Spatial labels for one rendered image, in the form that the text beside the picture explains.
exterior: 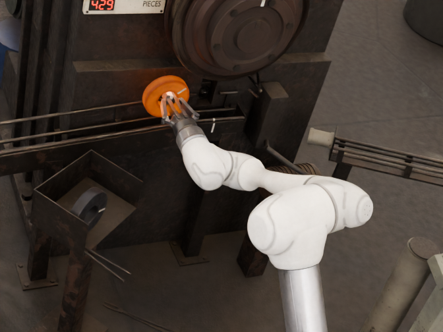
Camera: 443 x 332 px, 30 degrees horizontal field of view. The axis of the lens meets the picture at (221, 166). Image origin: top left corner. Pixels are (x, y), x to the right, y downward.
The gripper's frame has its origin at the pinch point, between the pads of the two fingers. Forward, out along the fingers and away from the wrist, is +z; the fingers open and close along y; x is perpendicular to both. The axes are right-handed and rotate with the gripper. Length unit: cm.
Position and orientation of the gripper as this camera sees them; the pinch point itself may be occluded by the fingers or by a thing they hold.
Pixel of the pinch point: (167, 92)
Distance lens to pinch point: 269.8
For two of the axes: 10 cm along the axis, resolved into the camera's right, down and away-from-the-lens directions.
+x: 2.4, -7.1, -6.6
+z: -3.7, -7.0, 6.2
